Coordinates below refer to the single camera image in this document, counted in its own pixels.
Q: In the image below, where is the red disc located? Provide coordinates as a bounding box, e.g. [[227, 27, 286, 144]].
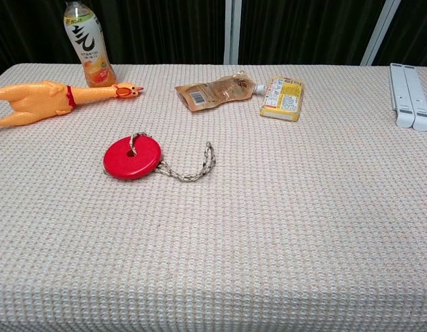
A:
[[102, 135, 163, 181]]

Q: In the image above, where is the woven beige tablecloth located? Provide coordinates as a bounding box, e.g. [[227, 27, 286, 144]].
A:
[[0, 62, 427, 332]]

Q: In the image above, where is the brown spout pouch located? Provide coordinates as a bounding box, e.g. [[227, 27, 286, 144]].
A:
[[174, 70, 267, 113]]

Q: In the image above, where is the yellow snack package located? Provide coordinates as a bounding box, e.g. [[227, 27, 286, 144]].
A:
[[259, 74, 305, 123]]

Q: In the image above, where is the dark curtain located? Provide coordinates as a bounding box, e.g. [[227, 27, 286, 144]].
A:
[[0, 0, 427, 81]]

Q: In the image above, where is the orange juice bottle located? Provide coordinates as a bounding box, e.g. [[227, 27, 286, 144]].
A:
[[63, 0, 117, 89]]

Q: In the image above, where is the yellow rubber chicken toy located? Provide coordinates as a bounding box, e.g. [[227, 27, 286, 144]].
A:
[[0, 80, 145, 129]]

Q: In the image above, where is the white folding stand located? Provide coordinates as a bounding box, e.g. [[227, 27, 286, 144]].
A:
[[389, 62, 427, 132]]

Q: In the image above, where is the white vertical frame post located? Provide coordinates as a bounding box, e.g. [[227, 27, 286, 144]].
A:
[[223, 0, 243, 65]]

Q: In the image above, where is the white slanted frame post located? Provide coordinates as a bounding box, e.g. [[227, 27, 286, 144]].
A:
[[360, 0, 402, 66]]

